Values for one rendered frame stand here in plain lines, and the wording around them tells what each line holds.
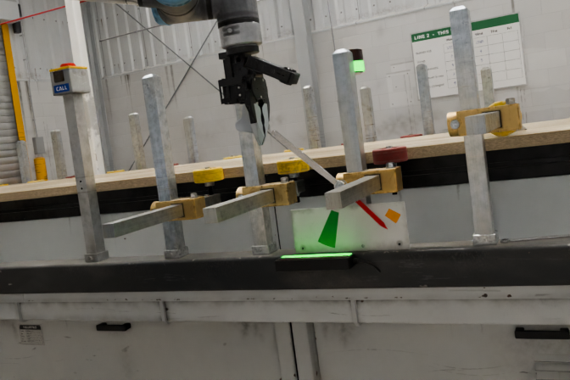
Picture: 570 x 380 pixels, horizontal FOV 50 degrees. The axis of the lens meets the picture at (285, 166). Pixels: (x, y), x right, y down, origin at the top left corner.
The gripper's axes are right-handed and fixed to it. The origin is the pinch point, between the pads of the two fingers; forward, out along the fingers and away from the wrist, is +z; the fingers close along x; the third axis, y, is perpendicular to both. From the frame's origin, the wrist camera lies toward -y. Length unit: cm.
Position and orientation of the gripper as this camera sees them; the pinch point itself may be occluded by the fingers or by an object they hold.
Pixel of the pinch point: (263, 139)
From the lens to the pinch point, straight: 131.6
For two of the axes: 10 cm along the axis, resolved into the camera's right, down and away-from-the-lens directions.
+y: -9.0, 1.0, 4.2
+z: 1.3, 9.9, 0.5
